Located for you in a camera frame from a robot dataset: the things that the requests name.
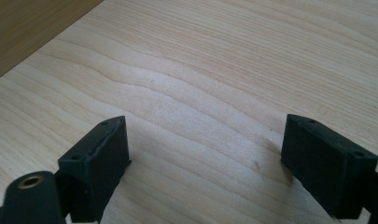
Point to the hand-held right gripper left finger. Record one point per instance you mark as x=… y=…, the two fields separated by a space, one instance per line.
x=98 y=165

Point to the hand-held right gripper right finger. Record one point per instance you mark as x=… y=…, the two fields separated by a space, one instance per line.
x=328 y=174

